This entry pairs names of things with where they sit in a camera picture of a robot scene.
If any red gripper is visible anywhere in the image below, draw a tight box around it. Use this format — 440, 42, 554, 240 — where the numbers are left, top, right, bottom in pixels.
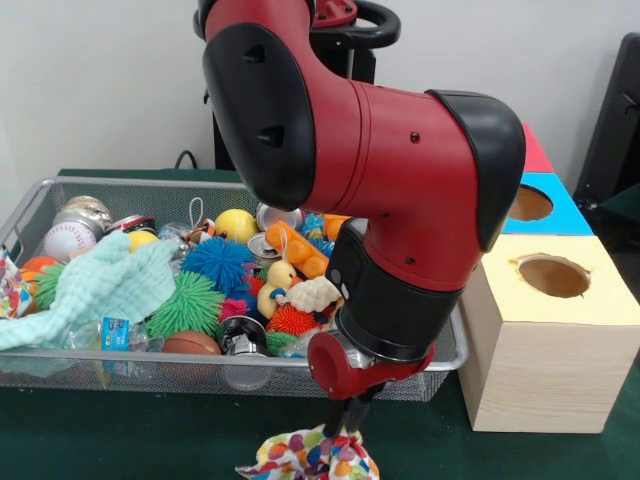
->
306, 330, 436, 441

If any colourful patterned cloth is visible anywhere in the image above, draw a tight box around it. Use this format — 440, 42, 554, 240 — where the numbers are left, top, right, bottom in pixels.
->
234, 423, 381, 480

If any wooden box with three holes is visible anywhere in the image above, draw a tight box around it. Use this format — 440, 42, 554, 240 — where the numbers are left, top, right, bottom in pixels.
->
457, 119, 640, 434

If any silver mesh bin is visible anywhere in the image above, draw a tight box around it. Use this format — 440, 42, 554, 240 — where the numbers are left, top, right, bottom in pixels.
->
0, 175, 470, 404

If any cream yellow cloth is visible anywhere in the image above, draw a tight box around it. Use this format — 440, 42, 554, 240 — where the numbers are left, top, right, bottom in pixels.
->
288, 277, 346, 321

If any short orange toy brick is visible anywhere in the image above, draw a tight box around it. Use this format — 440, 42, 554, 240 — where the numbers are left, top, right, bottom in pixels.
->
264, 220, 335, 279

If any small brown football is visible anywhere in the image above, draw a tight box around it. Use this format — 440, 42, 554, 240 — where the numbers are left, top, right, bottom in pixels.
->
162, 330, 222, 356

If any long orange toy brick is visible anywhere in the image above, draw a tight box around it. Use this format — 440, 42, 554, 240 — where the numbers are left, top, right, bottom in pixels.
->
323, 213, 352, 237

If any green spiky ball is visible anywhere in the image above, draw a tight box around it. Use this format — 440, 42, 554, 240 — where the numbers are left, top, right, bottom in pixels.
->
144, 272, 226, 339

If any blue spiky ball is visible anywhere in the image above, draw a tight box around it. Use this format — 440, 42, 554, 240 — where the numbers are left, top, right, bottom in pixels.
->
179, 236, 257, 284

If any yellow ball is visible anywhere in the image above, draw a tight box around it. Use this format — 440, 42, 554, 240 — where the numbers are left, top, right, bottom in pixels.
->
214, 208, 260, 245

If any mint green cloth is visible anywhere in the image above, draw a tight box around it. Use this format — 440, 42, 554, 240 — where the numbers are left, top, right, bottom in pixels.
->
0, 230, 181, 351

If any white baseball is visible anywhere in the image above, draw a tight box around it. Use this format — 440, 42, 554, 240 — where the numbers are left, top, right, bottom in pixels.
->
42, 221, 97, 264

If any black upright panel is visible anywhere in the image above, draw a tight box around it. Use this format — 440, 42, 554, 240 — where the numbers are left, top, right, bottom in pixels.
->
572, 32, 640, 204

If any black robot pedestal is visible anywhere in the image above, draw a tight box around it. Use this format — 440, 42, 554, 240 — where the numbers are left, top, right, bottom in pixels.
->
193, 0, 401, 172

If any black cable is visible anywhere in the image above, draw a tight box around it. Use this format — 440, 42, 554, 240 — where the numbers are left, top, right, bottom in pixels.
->
173, 148, 201, 170

